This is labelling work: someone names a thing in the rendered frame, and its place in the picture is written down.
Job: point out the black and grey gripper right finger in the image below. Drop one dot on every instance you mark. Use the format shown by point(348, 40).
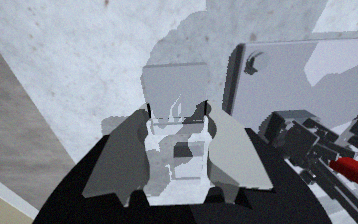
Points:
point(253, 175)

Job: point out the grey metal fixture plate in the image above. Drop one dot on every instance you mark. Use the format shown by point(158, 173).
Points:
point(319, 76)

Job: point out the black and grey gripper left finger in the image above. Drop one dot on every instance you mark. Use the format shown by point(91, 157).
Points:
point(105, 177)

